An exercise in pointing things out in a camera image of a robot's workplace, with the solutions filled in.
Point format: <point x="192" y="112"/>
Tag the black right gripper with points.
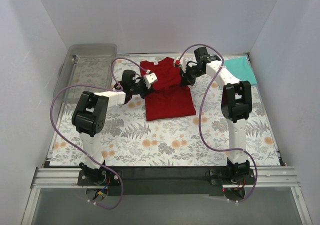
<point x="186" y="74"/>

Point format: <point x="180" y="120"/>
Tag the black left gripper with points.
<point x="144" y="89"/>

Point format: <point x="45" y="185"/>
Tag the red t shirt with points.
<point x="168" y="99"/>

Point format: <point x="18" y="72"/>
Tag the clear plastic bin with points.
<point x="85" y="67"/>

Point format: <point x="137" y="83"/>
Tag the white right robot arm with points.
<point x="236" y="105"/>

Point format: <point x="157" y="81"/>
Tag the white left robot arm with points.
<point x="90" y="113"/>

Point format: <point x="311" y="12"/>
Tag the floral tablecloth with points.
<point x="129" y="140"/>

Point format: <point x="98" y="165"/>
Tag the folded teal t shirt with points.
<point x="241" y="69"/>

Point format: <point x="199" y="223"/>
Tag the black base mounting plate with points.
<point x="164" y="180"/>

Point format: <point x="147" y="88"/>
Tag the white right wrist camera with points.
<point x="180" y="63"/>

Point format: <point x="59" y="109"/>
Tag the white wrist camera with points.
<point x="180" y="63"/>
<point x="150" y="78"/>

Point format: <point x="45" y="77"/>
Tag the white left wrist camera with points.
<point x="150" y="78"/>

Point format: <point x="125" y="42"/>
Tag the aluminium frame rail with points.
<point x="267" y="176"/>

